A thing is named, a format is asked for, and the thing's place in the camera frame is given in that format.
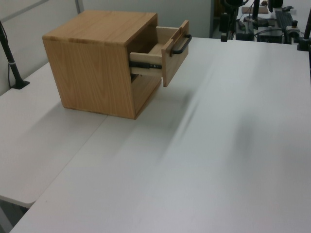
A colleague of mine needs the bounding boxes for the black electronic device box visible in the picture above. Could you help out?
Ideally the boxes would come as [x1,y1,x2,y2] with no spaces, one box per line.
[234,20,255,41]

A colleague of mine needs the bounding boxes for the brown wooden board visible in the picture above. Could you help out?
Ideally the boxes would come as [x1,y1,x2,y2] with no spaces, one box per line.
[242,6,268,15]

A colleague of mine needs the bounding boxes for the black flexible pole with base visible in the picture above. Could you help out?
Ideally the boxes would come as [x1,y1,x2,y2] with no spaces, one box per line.
[0,20,30,90]

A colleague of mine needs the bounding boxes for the black clamp mounted stand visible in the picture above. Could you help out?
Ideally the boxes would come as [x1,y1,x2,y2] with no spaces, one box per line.
[220,12,229,43]

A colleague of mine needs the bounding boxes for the grey emergency stop button box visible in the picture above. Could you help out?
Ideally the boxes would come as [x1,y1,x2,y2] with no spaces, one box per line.
[285,20,302,37]

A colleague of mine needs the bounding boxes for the black monitor stand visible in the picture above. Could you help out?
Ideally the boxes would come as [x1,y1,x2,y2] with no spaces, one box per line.
[242,0,270,27]

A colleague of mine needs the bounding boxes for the black metal handle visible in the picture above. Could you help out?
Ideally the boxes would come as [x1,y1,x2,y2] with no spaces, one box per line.
[129,19,192,87]

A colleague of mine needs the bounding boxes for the black computer keyboard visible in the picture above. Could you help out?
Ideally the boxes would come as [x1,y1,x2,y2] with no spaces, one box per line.
[275,11,294,29]

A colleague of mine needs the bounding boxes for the black computer case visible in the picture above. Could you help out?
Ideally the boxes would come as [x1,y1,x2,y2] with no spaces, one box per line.
[257,28,285,44]

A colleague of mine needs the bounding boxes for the light oak wooden cabinet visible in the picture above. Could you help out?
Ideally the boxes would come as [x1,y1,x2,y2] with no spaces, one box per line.
[42,9,162,120]

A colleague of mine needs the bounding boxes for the black pole with table clamp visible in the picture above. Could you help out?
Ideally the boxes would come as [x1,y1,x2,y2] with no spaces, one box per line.
[296,13,311,51]

